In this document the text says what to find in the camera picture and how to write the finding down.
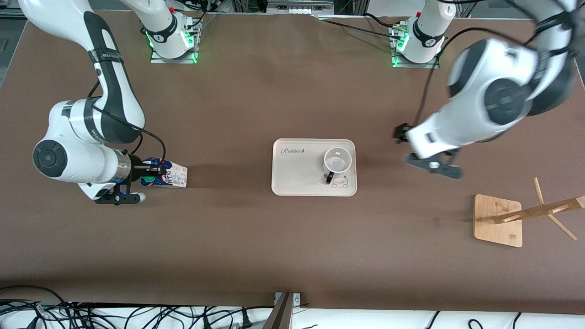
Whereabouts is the black floor cable bundle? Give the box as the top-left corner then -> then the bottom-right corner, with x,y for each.
0,286 -> 275,329

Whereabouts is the white mug black handle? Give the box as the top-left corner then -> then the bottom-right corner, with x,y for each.
323,147 -> 353,185

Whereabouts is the cream rabbit print tray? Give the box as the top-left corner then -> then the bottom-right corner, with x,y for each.
271,138 -> 357,197

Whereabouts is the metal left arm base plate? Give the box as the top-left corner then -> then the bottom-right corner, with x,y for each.
391,23 -> 441,69

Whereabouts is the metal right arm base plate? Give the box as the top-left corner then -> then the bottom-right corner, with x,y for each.
150,11 -> 198,64

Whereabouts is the blue white milk carton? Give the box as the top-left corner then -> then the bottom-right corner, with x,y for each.
139,158 -> 188,188

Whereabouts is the metal table edge bracket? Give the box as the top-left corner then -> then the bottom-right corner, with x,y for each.
263,292 -> 301,329

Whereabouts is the black base cable bundle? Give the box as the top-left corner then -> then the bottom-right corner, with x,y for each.
170,0 -> 221,36

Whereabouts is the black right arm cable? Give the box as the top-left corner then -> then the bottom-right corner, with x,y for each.
87,81 -> 167,170

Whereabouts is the white power strip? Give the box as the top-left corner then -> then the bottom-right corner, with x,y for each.
266,0 -> 335,16

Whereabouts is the wooden cup rack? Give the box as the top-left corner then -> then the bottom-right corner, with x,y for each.
473,177 -> 585,248

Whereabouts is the black table cable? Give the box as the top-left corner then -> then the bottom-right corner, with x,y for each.
315,13 -> 404,41

